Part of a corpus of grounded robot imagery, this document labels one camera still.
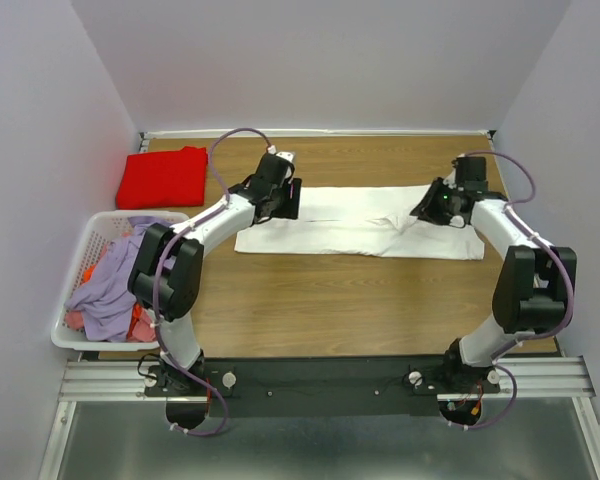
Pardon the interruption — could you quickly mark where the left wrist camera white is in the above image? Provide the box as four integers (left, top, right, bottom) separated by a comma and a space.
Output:
266, 145, 296, 164

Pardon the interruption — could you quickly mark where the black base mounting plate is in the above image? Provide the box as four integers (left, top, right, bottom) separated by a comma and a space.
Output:
144, 355, 499, 418

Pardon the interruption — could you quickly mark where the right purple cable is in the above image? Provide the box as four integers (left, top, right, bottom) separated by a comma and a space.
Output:
447, 150, 576, 432

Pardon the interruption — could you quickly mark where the folded red t-shirt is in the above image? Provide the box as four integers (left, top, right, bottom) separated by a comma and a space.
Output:
115, 146, 208, 210

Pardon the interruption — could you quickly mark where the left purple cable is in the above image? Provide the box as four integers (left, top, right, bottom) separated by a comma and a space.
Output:
152, 127, 276, 439

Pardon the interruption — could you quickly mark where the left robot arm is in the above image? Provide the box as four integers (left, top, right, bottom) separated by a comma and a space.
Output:
128, 149, 302, 395

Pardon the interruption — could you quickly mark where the orange pink garment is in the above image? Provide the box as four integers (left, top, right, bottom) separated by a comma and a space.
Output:
64, 262, 156, 343

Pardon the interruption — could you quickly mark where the white t-shirt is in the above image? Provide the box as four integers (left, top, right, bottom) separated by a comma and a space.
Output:
234, 185, 485, 261

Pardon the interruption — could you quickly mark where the purple cable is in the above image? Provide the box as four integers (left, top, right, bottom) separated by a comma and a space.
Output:
152, 127, 276, 439
447, 150, 576, 432

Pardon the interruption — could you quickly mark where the white plastic laundry basket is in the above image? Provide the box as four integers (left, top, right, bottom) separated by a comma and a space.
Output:
51, 210, 189, 352

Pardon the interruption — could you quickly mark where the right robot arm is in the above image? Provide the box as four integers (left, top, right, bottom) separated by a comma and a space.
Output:
410, 151, 577, 392

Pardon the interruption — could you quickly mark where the lavender t-shirt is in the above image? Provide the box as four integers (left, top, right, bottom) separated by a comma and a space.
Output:
64, 216, 170, 343

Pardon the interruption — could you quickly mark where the aluminium rail frame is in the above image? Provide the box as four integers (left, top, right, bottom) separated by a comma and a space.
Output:
40, 355, 600, 479

